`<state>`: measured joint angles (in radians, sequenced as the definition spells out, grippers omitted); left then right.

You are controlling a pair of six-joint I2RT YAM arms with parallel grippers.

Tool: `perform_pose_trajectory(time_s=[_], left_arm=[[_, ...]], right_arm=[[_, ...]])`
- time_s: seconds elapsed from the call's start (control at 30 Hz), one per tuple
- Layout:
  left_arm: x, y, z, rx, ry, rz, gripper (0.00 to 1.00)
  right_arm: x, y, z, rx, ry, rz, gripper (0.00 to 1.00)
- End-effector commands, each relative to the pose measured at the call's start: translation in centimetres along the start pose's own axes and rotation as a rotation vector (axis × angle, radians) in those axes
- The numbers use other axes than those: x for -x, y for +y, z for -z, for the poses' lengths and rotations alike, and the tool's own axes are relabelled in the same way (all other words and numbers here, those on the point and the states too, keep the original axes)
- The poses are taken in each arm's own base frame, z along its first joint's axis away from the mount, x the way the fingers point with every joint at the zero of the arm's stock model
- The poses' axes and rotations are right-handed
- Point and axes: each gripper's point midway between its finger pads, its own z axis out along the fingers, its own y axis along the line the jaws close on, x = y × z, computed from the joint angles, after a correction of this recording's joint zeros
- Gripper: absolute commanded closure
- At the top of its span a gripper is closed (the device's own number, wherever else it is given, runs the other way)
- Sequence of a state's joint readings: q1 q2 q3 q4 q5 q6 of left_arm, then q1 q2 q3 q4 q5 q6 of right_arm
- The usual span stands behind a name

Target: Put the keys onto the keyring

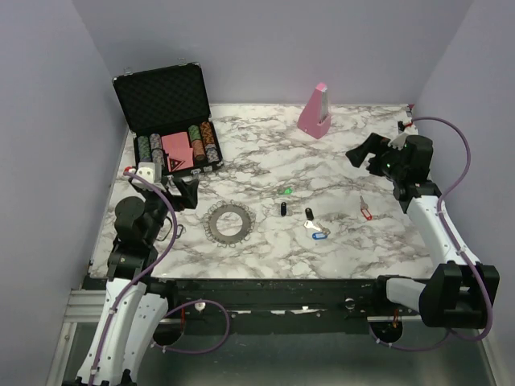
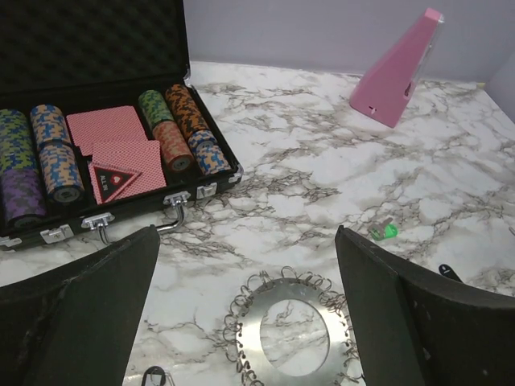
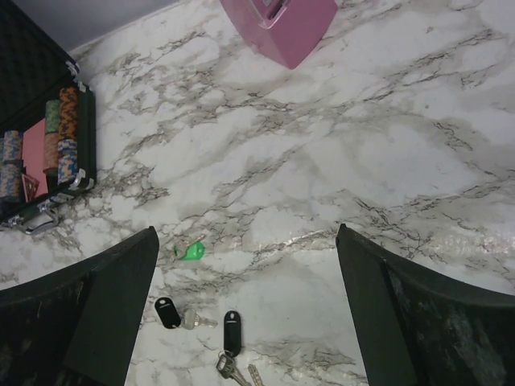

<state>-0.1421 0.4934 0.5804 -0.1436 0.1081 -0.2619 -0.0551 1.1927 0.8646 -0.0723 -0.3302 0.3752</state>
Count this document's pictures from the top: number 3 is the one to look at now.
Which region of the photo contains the green tag key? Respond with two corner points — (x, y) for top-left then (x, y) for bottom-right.
(173, 235), (205, 261)

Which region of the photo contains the silver key by blue tag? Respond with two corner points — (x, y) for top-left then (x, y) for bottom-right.
(248, 364), (264, 386)

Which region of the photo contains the black poker chip case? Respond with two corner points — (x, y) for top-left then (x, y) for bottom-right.
(1, 1), (97, 236)

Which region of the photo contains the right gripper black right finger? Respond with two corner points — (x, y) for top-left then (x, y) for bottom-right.
(336, 224), (514, 385)

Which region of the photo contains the pink metronome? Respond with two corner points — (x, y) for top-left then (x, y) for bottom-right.
(220, 0), (338, 69)

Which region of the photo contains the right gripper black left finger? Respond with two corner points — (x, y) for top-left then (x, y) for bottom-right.
(1, 227), (159, 385)

